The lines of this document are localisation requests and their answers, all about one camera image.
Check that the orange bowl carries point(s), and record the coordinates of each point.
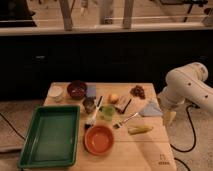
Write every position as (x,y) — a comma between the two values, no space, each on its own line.
(98,140)

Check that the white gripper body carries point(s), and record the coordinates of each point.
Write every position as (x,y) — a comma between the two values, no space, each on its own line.
(169,102)

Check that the blue cloth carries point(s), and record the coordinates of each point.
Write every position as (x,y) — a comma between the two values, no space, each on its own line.
(151,109)

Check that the metal cup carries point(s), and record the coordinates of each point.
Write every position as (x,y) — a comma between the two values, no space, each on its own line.
(89,105)

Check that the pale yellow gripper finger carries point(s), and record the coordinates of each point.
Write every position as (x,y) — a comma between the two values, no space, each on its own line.
(168,117)

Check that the black marker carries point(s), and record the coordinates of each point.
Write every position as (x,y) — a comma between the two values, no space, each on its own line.
(99,101)

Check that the small yellow fruit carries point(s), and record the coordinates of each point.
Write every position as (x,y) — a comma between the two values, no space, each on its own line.
(113,98)

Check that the yellow banana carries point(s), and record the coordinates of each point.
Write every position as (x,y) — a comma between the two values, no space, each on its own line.
(139,129)

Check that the white handled brush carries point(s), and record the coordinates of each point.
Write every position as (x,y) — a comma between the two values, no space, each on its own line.
(91,120)

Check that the green plastic tray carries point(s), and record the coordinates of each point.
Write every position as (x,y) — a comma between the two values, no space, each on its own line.
(51,140)

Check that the brown grape bunch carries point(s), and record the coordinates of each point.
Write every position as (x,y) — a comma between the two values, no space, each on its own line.
(138,91)

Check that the small white cup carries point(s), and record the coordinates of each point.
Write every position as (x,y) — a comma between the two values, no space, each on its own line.
(55,93)

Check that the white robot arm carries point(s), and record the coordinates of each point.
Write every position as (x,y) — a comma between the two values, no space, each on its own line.
(186,82)

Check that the dark red bowl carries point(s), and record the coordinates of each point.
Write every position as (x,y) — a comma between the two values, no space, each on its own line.
(77,89)

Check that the green cup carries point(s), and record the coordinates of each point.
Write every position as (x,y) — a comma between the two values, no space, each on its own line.
(108,112)

